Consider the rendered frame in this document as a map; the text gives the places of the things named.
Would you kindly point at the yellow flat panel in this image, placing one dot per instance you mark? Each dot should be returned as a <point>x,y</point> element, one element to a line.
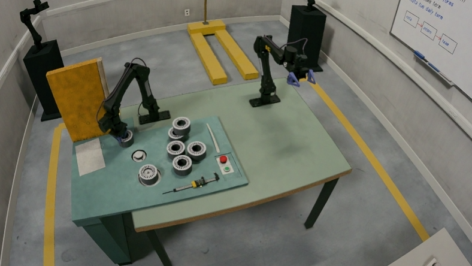
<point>79,91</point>

